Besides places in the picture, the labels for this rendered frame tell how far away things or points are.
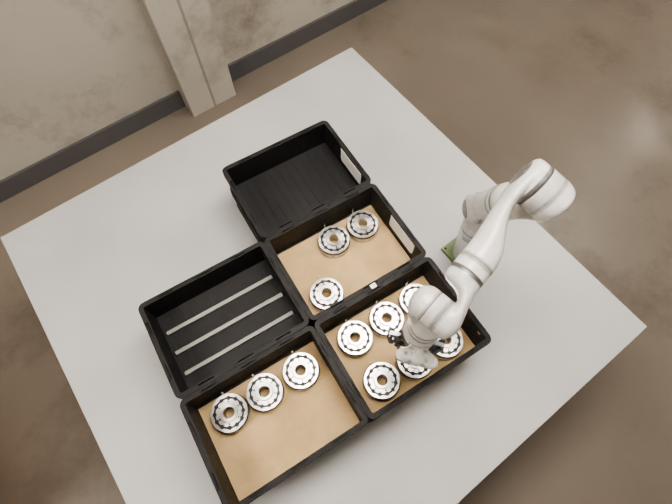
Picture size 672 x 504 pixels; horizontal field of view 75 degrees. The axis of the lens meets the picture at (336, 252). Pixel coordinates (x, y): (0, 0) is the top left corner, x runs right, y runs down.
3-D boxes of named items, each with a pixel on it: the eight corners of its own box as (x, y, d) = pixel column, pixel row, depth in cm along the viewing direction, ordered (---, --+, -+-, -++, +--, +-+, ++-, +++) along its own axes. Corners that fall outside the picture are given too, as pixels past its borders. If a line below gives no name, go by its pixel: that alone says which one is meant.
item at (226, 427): (241, 387, 121) (240, 387, 120) (253, 423, 117) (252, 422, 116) (206, 402, 119) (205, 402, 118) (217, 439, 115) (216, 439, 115)
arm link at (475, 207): (485, 184, 105) (526, 180, 104) (458, 194, 132) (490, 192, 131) (488, 222, 105) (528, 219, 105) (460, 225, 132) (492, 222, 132)
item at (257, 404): (269, 365, 123) (268, 365, 122) (290, 394, 120) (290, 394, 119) (239, 389, 120) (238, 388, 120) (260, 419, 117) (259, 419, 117)
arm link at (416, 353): (394, 360, 95) (397, 355, 90) (403, 312, 100) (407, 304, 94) (435, 371, 94) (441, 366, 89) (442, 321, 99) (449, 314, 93)
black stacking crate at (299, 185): (326, 141, 161) (325, 120, 151) (370, 200, 150) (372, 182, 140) (229, 188, 153) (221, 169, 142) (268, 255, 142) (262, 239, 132)
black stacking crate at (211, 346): (267, 256, 142) (262, 241, 131) (313, 333, 131) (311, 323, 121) (153, 317, 134) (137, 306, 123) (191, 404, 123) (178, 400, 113)
